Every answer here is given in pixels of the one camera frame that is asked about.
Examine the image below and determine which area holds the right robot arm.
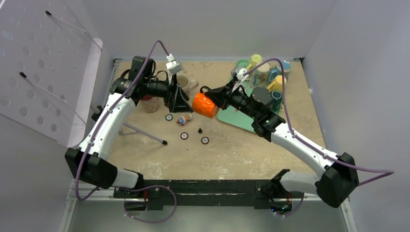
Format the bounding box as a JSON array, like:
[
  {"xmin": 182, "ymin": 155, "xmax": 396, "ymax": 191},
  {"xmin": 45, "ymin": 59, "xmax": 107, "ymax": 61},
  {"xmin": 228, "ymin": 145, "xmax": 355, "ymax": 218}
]
[{"xmin": 200, "ymin": 81, "xmax": 359, "ymax": 208}]

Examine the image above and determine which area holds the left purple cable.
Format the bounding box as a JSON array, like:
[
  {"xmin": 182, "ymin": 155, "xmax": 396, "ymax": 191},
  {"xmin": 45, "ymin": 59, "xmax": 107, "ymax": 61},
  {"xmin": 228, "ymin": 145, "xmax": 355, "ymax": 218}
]
[{"xmin": 74, "ymin": 40, "xmax": 177, "ymax": 224}]

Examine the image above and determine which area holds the orange mug black handle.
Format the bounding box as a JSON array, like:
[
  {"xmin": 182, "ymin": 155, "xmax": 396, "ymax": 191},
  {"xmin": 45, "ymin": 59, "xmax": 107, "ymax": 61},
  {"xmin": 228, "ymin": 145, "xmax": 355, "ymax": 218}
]
[{"xmin": 192, "ymin": 86, "xmax": 219, "ymax": 118}]

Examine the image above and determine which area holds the lime green mug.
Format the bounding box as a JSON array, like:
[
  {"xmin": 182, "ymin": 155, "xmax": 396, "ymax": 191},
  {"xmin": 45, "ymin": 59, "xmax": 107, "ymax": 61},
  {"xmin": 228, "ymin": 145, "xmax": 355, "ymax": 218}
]
[{"xmin": 246, "ymin": 54, "xmax": 263, "ymax": 70}]

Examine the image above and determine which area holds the green floral tray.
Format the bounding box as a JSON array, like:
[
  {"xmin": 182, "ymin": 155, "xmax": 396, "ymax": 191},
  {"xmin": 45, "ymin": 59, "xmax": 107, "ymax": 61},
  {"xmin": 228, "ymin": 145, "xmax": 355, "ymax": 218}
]
[{"xmin": 217, "ymin": 60, "xmax": 280, "ymax": 132}]

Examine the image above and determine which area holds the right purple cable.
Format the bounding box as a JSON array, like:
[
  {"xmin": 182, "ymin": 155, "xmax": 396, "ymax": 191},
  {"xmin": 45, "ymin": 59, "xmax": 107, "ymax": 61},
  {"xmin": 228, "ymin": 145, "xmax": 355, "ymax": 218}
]
[{"xmin": 242, "ymin": 58, "xmax": 395, "ymax": 218}]

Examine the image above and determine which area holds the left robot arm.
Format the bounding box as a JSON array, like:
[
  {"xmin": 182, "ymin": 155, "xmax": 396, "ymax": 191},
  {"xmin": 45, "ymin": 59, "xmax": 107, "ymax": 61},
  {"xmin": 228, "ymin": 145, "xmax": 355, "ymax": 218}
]
[{"xmin": 65, "ymin": 56, "xmax": 193, "ymax": 198}]

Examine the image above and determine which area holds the aluminium frame rail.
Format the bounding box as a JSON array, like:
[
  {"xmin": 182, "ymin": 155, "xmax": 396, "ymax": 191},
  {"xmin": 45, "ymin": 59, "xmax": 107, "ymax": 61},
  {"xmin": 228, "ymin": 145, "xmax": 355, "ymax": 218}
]
[{"xmin": 65, "ymin": 179, "xmax": 350, "ymax": 202}]

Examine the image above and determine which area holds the blue mug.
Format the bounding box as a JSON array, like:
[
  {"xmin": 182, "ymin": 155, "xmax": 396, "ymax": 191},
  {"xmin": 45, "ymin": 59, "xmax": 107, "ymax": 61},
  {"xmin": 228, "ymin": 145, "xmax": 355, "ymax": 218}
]
[{"xmin": 267, "ymin": 60, "xmax": 292, "ymax": 83}]

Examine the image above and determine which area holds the purple cable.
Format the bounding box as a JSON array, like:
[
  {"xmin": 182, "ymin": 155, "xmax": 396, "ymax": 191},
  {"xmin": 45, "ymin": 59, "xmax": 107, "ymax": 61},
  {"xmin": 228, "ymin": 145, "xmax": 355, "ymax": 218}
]
[
  {"xmin": 74, "ymin": 40, "xmax": 177, "ymax": 224},
  {"xmin": 242, "ymin": 58, "xmax": 395, "ymax": 218}
]

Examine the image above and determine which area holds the white perforated panel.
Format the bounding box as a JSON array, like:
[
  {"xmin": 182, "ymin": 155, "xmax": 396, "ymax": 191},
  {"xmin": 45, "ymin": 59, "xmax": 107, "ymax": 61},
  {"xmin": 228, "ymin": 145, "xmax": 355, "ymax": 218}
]
[{"xmin": 0, "ymin": 0, "xmax": 102, "ymax": 147}]

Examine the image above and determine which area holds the dark teal mug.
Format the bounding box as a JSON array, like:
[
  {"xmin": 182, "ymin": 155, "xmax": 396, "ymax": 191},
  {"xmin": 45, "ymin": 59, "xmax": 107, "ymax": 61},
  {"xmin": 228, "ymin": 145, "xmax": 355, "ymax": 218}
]
[{"xmin": 270, "ymin": 90, "xmax": 283, "ymax": 113}]

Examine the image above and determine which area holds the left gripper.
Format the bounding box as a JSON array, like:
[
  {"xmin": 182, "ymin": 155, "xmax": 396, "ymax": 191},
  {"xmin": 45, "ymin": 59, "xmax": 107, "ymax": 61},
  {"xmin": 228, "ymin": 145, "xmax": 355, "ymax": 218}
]
[{"xmin": 144, "ymin": 73, "xmax": 193, "ymax": 113}]

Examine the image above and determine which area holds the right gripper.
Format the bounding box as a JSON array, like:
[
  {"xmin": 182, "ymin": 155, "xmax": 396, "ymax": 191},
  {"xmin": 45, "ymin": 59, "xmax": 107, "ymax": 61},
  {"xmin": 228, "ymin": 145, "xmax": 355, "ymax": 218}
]
[{"xmin": 205, "ymin": 79, "xmax": 259, "ymax": 120}]

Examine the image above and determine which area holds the yellow mug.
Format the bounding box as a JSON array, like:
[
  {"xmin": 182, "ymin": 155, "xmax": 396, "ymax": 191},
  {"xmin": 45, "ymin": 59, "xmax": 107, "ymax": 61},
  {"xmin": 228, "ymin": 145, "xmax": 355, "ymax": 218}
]
[{"xmin": 266, "ymin": 75, "xmax": 287, "ymax": 93}]

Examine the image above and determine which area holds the ice cream cone toy figure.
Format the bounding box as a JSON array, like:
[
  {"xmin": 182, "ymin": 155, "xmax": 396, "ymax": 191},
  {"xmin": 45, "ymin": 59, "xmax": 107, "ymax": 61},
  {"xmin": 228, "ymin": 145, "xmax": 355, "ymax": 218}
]
[{"xmin": 177, "ymin": 114, "xmax": 192, "ymax": 126}]

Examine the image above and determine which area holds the pink halloween mug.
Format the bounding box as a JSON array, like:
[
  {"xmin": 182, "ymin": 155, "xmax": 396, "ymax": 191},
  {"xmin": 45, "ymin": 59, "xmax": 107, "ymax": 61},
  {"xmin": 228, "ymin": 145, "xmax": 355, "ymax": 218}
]
[{"xmin": 140, "ymin": 95, "xmax": 160, "ymax": 113}]

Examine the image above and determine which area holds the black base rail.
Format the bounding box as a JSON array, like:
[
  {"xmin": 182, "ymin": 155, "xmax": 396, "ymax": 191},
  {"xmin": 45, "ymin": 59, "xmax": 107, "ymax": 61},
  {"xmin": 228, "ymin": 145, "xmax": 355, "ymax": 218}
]
[{"xmin": 113, "ymin": 179, "xmax": 302, "ymax": 212}]

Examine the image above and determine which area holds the beige dragon print mug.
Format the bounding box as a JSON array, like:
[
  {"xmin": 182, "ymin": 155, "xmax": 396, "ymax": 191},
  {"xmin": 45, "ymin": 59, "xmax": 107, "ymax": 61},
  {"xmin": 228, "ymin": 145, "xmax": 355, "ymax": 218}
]
[{"xmin": 249, "ymin": 63, "xmax": 270, "ymax": 88}]

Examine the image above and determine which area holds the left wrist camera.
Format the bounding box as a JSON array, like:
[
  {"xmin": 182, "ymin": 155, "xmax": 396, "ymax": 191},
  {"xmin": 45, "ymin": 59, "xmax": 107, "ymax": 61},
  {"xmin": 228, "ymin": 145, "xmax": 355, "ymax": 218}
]
[{"xmin": 166, "ymin": 54, "xmax": 184, "ymax": 76}]

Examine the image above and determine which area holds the cream mug with coral print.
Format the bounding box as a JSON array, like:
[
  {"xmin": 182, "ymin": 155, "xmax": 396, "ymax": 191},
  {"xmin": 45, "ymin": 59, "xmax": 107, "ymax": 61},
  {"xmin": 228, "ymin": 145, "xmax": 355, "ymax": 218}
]
[{"xmin": 176, "ymin": 74, "xmax": 199, "ymax": 96}]

